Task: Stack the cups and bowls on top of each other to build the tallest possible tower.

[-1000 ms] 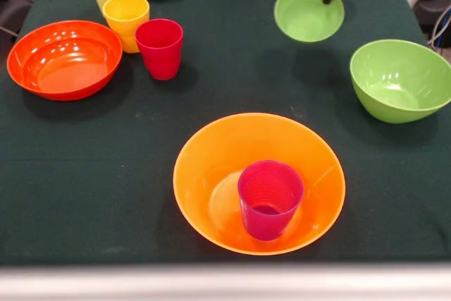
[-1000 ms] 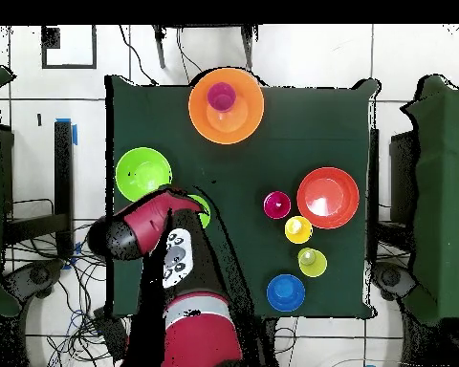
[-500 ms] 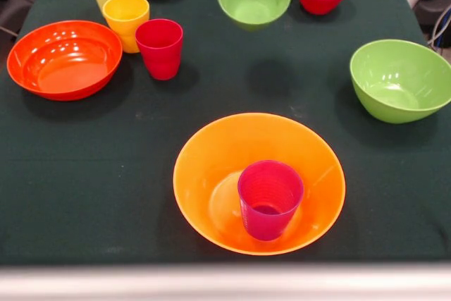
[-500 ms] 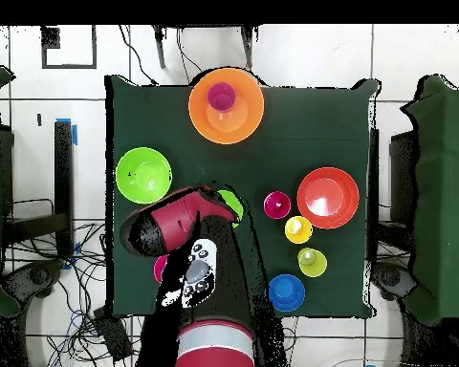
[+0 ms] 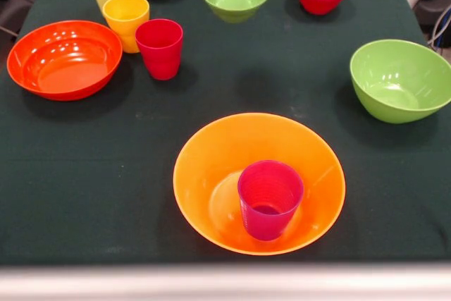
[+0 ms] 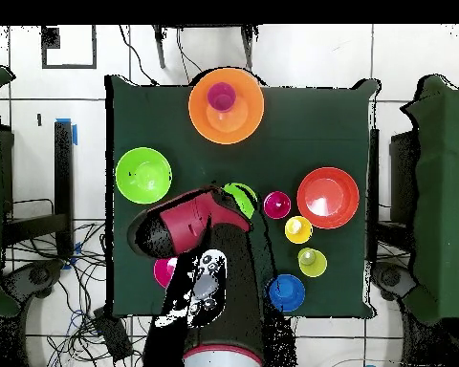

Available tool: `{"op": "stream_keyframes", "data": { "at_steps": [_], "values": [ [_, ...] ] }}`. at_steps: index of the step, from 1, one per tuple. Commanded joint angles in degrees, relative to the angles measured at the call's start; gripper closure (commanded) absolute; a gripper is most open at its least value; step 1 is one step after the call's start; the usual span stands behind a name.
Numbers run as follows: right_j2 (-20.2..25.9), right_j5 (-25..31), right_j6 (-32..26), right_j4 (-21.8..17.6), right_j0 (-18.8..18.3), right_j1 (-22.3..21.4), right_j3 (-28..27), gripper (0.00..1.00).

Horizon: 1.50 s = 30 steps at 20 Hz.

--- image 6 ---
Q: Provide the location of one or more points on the small green bowl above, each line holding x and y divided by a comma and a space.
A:
243, 197

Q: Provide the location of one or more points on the large orange bowl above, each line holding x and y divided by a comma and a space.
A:
239, 126

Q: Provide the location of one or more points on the large green bowl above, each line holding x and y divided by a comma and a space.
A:
144, 176

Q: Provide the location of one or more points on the small pink bowl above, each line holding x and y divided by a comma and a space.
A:
163, 272

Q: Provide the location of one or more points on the purple cup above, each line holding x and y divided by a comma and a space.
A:
222, 96

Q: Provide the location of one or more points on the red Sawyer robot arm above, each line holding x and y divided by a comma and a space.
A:
191, 221

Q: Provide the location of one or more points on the pink cup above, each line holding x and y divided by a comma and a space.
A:
277, 205

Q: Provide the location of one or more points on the yellow cup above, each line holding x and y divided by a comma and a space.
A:
298, 229

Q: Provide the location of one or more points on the wide red-orange bowl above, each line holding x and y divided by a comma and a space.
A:
328, 197

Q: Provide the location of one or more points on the lime yellow-green cup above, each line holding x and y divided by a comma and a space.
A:
313, 263

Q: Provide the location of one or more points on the blue bowl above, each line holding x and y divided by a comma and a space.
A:
286, 293

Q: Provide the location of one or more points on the dark green tablecloth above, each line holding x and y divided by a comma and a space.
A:
310, 126

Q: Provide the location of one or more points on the black metal stand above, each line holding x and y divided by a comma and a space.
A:
64, 172

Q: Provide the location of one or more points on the black power strip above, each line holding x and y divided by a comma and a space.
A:
113, 336

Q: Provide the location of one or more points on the black camera stand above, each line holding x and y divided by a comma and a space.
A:
160, 46

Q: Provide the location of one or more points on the black square frame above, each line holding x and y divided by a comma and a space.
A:
49, 38

